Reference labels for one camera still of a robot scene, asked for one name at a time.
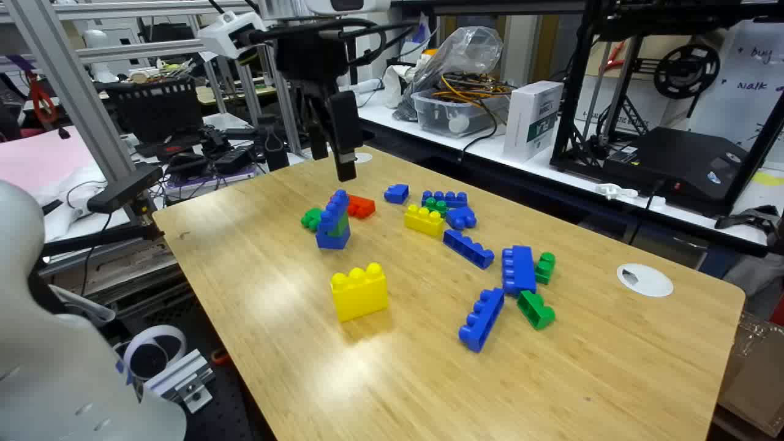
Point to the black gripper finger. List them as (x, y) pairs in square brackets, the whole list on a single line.
[(343, 135), (316, 122)]

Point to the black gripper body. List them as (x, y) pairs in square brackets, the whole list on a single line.
[(308, 56)]

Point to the blue and green block stack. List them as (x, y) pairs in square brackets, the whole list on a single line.
[(333, 224)]

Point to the green two-stud block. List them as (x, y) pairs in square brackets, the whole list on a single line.
[(544, 267), (311, 219), (433, 207), (537, 309)]

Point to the red long block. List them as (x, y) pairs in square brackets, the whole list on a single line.
[(360, 207)]

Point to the small blue block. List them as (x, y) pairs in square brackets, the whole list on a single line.
[(460, 216), (397, 191)]

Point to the clear plastic storage bin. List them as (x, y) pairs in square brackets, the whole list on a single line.
[(453, 113)]

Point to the small yellow block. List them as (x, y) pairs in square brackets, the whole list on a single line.
[(423, 219)]

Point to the long blue block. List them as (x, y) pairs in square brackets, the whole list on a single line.
[(469, 249), (446, 197), (481, 320)]

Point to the clear plastic bag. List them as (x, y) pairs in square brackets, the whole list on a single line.
[(455, 53)]

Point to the large yellow block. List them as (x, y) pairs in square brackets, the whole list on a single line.
[(359, 293)]

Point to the black equipment box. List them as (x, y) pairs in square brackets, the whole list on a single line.
[(154, 110)]

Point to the white carton box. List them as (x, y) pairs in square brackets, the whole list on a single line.
[(531, 116)]

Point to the wide blue block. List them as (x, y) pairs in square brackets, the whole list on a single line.
[(518, 271)]

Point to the white tape roll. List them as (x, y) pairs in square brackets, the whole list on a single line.
[(154, 331)]

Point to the pink sheet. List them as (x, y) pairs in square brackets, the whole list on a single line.
[(40, 162)]

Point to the white table grommet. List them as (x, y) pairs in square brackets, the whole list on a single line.
[(644, 280)]

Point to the black filament spool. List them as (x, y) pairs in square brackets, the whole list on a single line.
[(687, 70)]

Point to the white paper with writing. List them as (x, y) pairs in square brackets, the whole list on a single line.
[(749, 89)]

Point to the white workbench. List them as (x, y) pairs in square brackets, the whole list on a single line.
[(760, 200)]

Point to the brown cardboard box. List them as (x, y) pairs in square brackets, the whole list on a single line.
[(755, 375)]

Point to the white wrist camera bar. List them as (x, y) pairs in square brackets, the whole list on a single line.
[(234, 37)]

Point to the black clamp bracket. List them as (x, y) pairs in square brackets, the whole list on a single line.
[(123, 190)]

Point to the aluminium frame post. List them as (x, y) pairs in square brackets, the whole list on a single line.
[(73, 89)]

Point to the grey metal bracket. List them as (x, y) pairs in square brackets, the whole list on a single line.
[(183, 380)]

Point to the black frame 3D printer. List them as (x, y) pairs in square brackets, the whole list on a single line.
[(687, 155)]

